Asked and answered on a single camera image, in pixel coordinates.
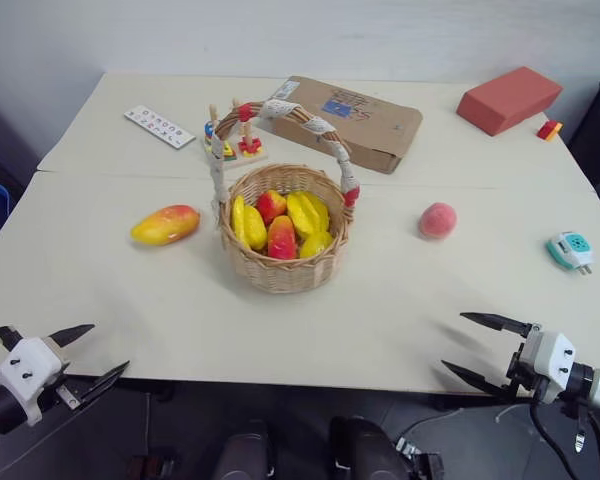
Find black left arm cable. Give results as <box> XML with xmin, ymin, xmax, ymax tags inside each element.
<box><xmin>0</xmin><ymin>325</ymin><xmax>23</xmax><ymax>353</ymax></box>

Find white strip with coloured symbols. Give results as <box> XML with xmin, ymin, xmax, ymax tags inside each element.
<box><xmin>123</xmin><ymin>104</ymin><xmax>196</xmax><ymax>151</ymax></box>

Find small red yellow toy block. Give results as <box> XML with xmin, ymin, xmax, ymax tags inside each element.
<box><xmin>536</xmin><ymin>119</ymin><xmax>564</xmax><ymax>142</ymax></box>

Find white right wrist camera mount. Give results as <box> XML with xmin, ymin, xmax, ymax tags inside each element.
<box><xmin>521</xmin><ymin>329</ymin><xmax>577</xmax><ymax>406</ymax></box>

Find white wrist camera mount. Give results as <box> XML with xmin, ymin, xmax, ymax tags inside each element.
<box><xmin>521</xmin><ymin>329</ymin><xmax>577</xmax><ymax>406</ymax></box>
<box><xmin>0</xmin><ymin>336</ymin><xmax>70</xmax><ymax>427</ymax></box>

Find fruits inside basket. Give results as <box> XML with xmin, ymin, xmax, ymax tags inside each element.
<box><xmin>285</xmin><ymin>191</ymin><xmax>331</xmax><ymax>241</ymax></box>

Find pink peach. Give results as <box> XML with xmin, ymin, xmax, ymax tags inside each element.
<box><xmin>418</xmin><ymin>201</ymin><xmax>458</xmax><ymax>242</ymax></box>

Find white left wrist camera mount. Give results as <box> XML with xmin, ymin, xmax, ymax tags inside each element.
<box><xmin>0</xmin><ymin>336</ymin><xmax>70</xmax><ymax>427</ymax></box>

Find dark rounded shape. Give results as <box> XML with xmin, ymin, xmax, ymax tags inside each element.
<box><xmin>328</xmin><ymin>415</ymin><xmax>412</xmax><ymax>480</ymax></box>
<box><xmin>211</xmin><ymin>432</ymin><xmax>277</xmax><ymax>480</ymax></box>

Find white teal plug adapter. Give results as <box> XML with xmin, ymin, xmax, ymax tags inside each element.
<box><xmin>545</xmin><ymin>230</ymin><xmax>597</xmax><ymax>277</ymax></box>

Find wicker basket with handle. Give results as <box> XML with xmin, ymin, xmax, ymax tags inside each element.
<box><xmin>207</xmin><ymin>98</ymin><xmax>362</xmax><ymax>292</ymax></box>

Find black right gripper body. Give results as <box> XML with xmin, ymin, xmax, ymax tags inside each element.
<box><xmin>504</xmin><ymin>322</ymin><xmax>543</xmax><ymax>402</ymax></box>

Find yellow starfruit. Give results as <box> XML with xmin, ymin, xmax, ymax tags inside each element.
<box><xmin>231</xmin><ymin>194</ymin><xmax>269</xmax><ymax>252</ymax></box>

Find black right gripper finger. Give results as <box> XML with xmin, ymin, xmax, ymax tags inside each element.
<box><xmin>458</xmin><ymin>311</ymin><xmax>534</xmax><ymax>342</ymax></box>
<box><xmin>440</xmin><ymin>359</ymin><xmax>513</xmax><ymax>400</ymax></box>

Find black connector with cable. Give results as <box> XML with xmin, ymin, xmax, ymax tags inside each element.
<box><xmin>392</xmin><ymin>408</ymin><xmax>501</xmax><ymax>474</ymax></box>

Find black chair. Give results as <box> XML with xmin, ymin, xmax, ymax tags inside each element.
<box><xmin>565</xmin><ymin>77</ymin><xmax>600</xmax><ymax>187</ymax></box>

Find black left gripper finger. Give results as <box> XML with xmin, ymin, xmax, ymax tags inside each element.
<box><xmin>47</xmin><ymin>323</ymin><xmax>97</xmax><ymax>349</ymax></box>
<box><xmin>72</xmin><ymin>359</ymin><xmax>132</xmax><ymax>410</ymax></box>

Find flat brown cardboard box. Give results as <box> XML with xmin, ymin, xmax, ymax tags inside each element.
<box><xmin>253</xmin><ymin>75</ymin><xmax>424</xmax><ymax>176</ymax></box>

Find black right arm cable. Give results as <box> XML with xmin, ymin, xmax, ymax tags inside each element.
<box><xmin>528</xmin><ymin>397</ymin><xmax>581</xmax><ymax>480</ymax></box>

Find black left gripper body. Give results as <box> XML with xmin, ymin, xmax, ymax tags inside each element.
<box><xmin>41</xmin><ymin>335</ymin><xmax>83</xmax><ymax>412</ymax></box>

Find red brick block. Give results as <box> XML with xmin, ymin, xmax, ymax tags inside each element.
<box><xmin>455</xmin><ymin>66</ymin><xmax>565</xmax><ymax>137</ymax></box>

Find small red yellow mango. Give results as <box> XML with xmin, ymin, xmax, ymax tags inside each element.
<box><xmin>256</xmin><ymin>190</ymin><xmax>288</xmax><ymax>226</ymax></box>

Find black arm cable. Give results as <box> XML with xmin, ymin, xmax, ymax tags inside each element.
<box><xmin>0</xmin><ymin>325</ymin><xmax>23</xmax><ymax>353</ymax></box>
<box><xmin>528</xmin><ymin>397</ymin><xmax>581</xmax><ymax>480</ymax></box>

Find yellow lemon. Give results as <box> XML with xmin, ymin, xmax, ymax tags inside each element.
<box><xmin>298</xmin><ymin>230</ymin><xmax>336</xmax><ymax>260</ymax></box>

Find wooden peg stacking toy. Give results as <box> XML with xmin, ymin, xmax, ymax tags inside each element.
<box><xmin>201</xmin><ymin>97</ymin><xmax>271</xmax><ymax>171</ymax></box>

